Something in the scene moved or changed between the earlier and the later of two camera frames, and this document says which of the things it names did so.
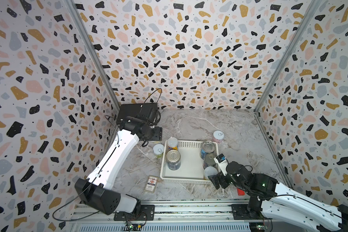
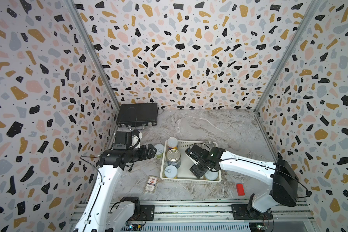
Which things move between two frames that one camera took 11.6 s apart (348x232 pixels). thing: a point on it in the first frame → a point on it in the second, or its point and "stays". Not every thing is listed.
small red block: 240,192 stays
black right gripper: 220,177 → 193,170
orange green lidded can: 210,171 stays
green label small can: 158,150 stays
